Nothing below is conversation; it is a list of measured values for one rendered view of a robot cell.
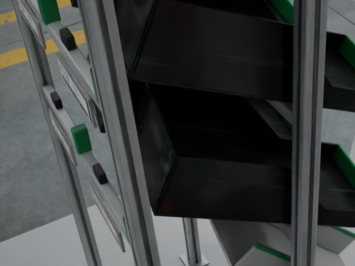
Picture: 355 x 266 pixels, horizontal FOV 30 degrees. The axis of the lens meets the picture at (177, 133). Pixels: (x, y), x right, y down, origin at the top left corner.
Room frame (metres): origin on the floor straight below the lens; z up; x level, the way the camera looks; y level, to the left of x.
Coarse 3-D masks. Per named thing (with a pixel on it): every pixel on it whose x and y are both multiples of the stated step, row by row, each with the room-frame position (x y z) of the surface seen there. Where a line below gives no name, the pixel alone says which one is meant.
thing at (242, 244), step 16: (224, 224) 0.55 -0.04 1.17; (240, 224) 0.57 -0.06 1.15; (256, 224) 0.59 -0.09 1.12; (272, 224) 0.61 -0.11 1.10; (224, 240) 0.51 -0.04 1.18; (240, 240) 0.53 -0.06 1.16; (256, 240) 0.55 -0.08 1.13; (272, 240) 0.57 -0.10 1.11; (288, 240) 0.59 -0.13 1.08; (320, 240) 0.62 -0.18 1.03; (336, 240) 0.63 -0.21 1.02; (352, 240) 0.63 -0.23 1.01; (240, 256) 0.50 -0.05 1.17; (256, 256) 0.47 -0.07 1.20; (272, 256) 0.48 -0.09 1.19; (288, 256) 0.48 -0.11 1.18; (320, 256) 0.59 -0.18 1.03; (336, 256) 0.62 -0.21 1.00
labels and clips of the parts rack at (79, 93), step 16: (48, 0) 0.55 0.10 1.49; (32, 16) 0.60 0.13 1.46; (48, 16) 0.55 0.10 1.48; (64, 32) 0.51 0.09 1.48; (64, 64) 0.50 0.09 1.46; (64, 80) 0.51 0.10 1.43; (80, 96) 0.46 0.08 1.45; (96, 96) 0.41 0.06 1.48; (80, 128) 0.55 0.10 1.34; (64, 144) 0.61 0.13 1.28; (80, 144) 0.55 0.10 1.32; (96, 176) 0.51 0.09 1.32; (96, 192) 0.50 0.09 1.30; (112, 224) 0.46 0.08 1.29; (128, 240) 0.41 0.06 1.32
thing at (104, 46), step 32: (96, 0) 0.39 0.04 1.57; (320, 0) 0.45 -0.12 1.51; (32, 32) 0.70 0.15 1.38; (96, 32) 0.39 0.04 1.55; (320, 32) 0.45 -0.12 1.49; (32, 64) 0.69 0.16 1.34; (96, 64) 0.39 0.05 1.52; (320, 64) 0.45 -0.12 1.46; (128, 96) 0.39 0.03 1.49; (320, 96) 0.45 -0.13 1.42; (128, 128) 0.39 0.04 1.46; (320, 128) 0.45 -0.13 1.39; (64, 160) 0.69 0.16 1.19; (128, 160) 0.39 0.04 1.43; (128, 192) 0.39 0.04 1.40; (128, 224) 0.40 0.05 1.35; (192, 224) 0.76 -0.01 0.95; (96, 256) 0.69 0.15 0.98; (192, 256) 0.75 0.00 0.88
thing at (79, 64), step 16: (32, 0) 0.60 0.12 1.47; (48, 32) 0.55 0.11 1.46; (64, 48) 0.50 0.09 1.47; (80, 64) 0.47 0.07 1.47; (80, 80) 0.47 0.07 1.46; (48, 96) 0.67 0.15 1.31; (64, 112) 0.63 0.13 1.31; (288, 112) 0.48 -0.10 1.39; (64, 128) 0.60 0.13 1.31; (96, 160) 0.54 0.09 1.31; (112, 192) 0.48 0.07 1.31; (112, 208) 0.46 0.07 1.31; (288, 224) 0.48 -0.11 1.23
